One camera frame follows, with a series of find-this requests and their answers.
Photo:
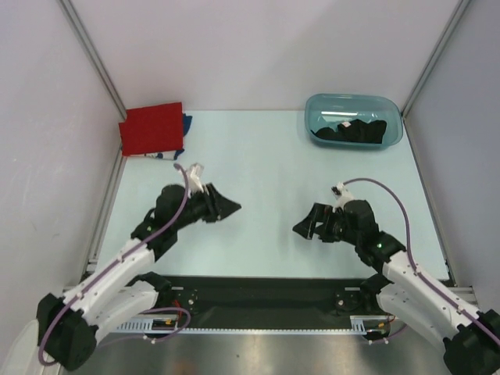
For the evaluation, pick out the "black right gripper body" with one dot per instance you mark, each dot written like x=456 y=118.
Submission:
x=321 y=223

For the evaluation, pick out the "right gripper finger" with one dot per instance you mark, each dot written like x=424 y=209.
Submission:
x=324 y=214
x=307 y=226

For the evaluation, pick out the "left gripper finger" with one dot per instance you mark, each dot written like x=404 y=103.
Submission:
x=224 y=207
x=209 y=192

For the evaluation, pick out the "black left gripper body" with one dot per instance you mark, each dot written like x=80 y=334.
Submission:
x=198 y=208

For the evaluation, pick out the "red t shirt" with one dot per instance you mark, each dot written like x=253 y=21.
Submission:
x=168 y=109

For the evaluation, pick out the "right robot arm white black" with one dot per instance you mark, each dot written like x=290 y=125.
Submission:
x=467 y=338

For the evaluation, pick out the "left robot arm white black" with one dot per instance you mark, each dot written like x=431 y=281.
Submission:
x=70 y=327

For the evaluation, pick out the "folded blue printed t shirt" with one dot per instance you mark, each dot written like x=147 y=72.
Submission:
x=157 y=137

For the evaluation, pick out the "black t shirt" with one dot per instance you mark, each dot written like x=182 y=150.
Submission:
x=355 y=131

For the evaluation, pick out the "teal plastic bin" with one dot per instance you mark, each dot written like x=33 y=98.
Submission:
x=328 y=110

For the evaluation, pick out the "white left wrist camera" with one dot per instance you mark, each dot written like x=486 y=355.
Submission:
x=194 y=179

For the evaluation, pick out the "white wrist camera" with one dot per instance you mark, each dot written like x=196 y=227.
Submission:
x=342 y=196
x=194 y=179

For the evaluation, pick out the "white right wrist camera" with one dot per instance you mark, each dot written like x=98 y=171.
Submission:
x=342 y=196

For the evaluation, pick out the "white slotted cable duct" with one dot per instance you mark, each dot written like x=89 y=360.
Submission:
x=358 y=325

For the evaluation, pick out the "aluminium front frame rail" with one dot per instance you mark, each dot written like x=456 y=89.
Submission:
x=465 y=296

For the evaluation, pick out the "left aluminium frame post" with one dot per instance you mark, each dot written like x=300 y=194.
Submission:
x=85 y=40

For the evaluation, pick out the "aluminium frame post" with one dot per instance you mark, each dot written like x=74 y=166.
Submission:
x=439 y=48
x=85 y=40

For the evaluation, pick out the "right aluminium frame post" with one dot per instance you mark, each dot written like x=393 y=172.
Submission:
x=439 y=48

